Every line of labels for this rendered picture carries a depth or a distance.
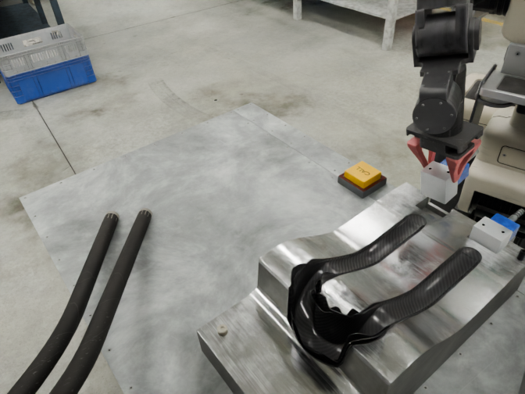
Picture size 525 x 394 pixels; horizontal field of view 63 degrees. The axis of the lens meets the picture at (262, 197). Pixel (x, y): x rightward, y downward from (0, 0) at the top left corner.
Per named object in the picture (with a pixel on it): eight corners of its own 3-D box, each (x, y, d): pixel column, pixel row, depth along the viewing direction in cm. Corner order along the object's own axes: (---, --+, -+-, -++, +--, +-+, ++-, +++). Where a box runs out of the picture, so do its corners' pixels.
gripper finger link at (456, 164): (455, 196, 71) (458, 150, 66) (419, 180, 76) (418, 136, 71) (479, 175, 74) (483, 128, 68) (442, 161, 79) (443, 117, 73)
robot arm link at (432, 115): (482, 12, 58) (416, 20, 63) (472, 48, 51) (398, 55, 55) (480, 91, 65) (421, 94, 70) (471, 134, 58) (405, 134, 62)
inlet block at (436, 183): (462, 157, 84) (464, 134, 80) (487, 166, 80) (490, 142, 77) (420, 194, 79) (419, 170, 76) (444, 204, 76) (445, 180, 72)
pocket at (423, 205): (426, 209, 86) (430, 195, 83) (449, 223, 82) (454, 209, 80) (412, 220, 84) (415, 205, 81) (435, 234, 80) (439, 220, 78)
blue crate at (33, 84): (83, 66, 366) (74, 40, 352) (98, 82, 340) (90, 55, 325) (6, 86, 342) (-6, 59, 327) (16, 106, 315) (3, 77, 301)
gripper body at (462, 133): (459, 156, 66) (462, 115, 62) (405, 137, 73) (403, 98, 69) (483, 136, 69) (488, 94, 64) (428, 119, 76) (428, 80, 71)
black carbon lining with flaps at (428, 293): (409, 218, 82) (419, 178, 76) (489, 268, 72) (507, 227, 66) (266, 319, 66) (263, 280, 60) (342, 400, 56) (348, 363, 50)
